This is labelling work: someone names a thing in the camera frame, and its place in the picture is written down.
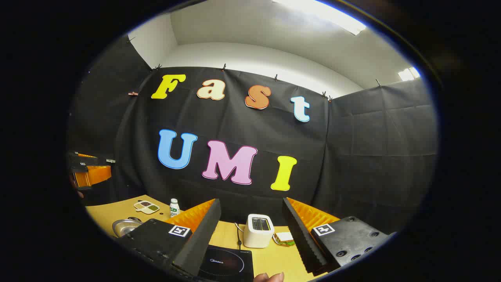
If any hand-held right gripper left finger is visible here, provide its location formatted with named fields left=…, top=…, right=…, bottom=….
left=117, top=199, right=222, bottom=280

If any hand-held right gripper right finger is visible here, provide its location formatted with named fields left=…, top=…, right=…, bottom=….
left=283, top=197, right=396, bottom=277

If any black induction cooktop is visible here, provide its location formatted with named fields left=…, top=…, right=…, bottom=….
left=198, top=245, right=254, bottom=282

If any steel pot with black handles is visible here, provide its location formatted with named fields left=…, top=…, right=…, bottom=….
left=112, top=217, right=144, bottom=238

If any sandwich with green lettuce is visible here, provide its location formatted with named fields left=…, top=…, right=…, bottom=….
left=274, top=232, right=295, bottom=246

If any white toaster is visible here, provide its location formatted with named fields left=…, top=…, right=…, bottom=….
left=243, top=214, right=275, bottom=248

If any white divided bean dish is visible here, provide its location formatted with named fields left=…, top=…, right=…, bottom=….
left=134, top=201, right=160, bottom=215

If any small ceiling light panel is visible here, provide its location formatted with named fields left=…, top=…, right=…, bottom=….
left=398, top=67, right=420, bottom=81

